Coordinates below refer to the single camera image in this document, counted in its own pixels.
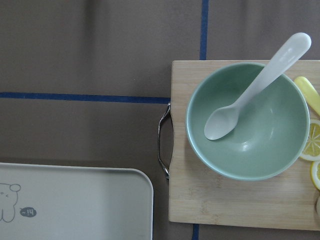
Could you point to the cream rabbit print tray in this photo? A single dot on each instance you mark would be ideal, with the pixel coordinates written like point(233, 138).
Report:
point(46, 202)

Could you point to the white plastic spoon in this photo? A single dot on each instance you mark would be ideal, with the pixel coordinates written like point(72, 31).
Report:
point(223, 120)

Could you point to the wooden cutting board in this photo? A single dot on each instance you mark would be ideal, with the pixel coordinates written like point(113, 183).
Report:
point(198, 195)

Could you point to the green ceramic bowl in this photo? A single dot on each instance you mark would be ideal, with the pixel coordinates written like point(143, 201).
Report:
point(271, 132)

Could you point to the lemon slice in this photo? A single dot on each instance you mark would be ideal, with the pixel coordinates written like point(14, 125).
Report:
point(311, 151)
point(315, 174)

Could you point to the yellow plastic utensil handle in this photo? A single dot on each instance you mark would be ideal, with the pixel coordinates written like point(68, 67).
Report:
point(310, 94)

